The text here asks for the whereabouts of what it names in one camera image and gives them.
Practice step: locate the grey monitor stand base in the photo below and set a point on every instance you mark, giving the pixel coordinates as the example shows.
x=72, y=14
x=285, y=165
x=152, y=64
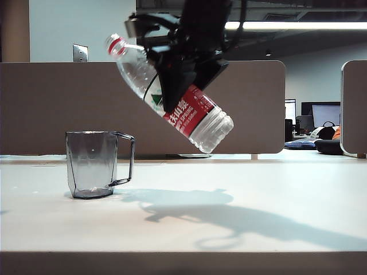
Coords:
x=195, y=156

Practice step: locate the black backpack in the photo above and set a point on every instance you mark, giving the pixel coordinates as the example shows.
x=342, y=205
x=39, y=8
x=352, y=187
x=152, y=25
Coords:
x=327, y=132

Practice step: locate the large lit computer monitor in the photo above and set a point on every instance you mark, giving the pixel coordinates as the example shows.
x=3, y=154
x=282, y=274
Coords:
x=325, y=113

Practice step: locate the clear red-label mineral water bottle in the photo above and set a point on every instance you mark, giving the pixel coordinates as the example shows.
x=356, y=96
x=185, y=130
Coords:
x=206, y=120

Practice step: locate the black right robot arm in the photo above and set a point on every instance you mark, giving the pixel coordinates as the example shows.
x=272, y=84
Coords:
x=205, y=20

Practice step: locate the long white ceiling light strip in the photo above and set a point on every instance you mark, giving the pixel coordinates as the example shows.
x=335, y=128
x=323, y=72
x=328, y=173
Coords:
x=301, y=25

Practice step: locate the white-edged brown desk partition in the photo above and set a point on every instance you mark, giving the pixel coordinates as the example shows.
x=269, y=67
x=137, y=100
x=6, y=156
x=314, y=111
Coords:
x=354, y=109

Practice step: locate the black padded seat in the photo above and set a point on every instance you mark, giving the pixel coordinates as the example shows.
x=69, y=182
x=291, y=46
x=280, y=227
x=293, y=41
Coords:
x=328, y=146

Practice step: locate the orange fabric item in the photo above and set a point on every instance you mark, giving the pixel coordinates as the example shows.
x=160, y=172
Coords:
x=336, y=133

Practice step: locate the grey transparent plastic mug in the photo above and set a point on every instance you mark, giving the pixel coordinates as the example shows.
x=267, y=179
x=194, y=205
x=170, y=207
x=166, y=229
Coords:
x=90, y=163

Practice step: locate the wide brown desk partition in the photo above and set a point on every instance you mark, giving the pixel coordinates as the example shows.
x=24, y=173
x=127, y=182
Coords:
x=71, y=109

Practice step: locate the metal wall switch plate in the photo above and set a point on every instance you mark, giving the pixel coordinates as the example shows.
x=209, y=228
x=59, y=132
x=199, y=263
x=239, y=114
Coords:
x=80, y=53

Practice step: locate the blue cushion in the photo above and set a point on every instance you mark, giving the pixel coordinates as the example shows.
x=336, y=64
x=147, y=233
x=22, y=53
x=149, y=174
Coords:
x=299, y=144

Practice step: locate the small white-screen computer monitor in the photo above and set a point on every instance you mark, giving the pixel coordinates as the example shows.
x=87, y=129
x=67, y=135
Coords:
x=290, y=110

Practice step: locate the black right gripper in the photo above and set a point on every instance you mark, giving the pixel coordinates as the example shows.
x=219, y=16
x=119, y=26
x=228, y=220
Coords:
x=189, y=51

